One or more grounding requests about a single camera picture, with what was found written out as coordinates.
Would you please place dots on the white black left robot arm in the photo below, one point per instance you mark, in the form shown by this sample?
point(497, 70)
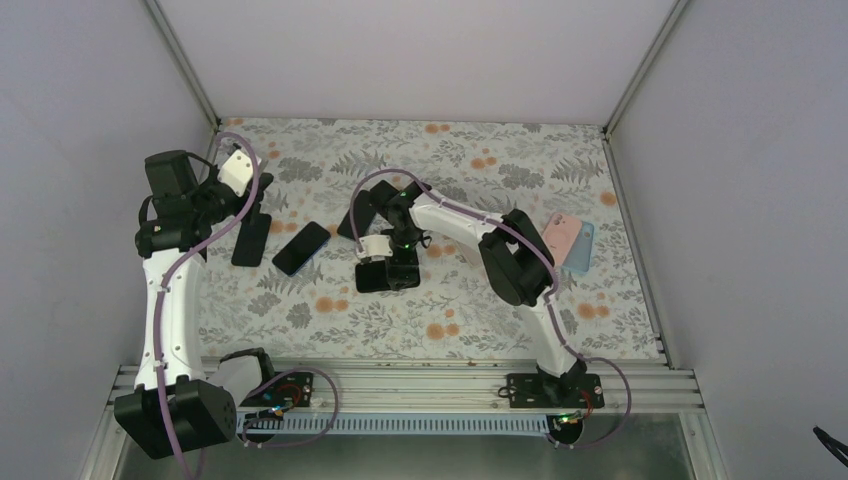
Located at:
point(174, 406)

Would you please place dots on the pink phone case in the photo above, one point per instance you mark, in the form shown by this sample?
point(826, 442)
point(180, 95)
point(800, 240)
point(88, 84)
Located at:
point(560, 235)

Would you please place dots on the light blue phone case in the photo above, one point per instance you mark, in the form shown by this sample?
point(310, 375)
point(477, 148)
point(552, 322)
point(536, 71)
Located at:
point(578, 260)

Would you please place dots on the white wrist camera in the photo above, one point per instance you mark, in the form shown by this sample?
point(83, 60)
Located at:
point(371, 246)
point(237, 172)

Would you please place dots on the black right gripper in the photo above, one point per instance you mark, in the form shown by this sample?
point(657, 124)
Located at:
point(406, 276)

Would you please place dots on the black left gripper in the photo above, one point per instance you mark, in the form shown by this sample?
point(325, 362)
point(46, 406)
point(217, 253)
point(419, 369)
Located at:
point(263, 180)

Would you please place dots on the black phone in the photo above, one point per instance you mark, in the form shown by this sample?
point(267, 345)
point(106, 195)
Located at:
point(374, 277)

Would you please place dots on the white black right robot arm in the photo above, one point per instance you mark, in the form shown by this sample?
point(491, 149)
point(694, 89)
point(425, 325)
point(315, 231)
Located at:
point(518, 266)

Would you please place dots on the aluminium mounting rail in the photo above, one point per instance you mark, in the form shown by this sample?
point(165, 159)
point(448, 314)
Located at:
point(468, 386)

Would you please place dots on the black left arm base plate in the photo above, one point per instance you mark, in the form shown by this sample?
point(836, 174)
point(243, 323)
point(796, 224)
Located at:
point(291, 391)

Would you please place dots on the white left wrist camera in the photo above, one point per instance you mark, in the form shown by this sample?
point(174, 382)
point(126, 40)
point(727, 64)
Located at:
point(237, 172)

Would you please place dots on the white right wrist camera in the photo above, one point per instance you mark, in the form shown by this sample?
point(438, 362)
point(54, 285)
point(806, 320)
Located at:
point(371, 246)

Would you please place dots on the floral patterned table mat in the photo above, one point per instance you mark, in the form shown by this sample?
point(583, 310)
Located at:
point(497, 167)

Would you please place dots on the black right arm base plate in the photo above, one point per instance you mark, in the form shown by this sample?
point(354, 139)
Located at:
point(532, 391)

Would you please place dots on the black object at corner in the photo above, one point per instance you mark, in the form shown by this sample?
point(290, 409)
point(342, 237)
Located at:
point(836, 448)

